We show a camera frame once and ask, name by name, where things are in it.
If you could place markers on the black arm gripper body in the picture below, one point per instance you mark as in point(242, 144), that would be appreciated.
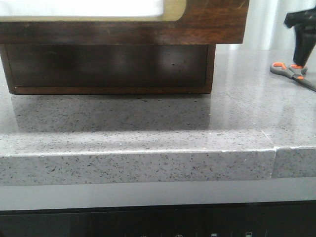
point(304, 20)

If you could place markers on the white drawer handle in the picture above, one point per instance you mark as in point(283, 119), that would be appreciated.
point(92, 10)

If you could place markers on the grey orange scissors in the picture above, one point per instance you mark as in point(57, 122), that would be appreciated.
point(294, 72)

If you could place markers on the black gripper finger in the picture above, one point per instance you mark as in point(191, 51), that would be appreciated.
point(305, 43)

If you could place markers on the black appliance control panel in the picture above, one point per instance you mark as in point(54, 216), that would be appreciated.
point(266, 219)

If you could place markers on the white curtain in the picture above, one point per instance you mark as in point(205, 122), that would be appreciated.
point(265, 29)

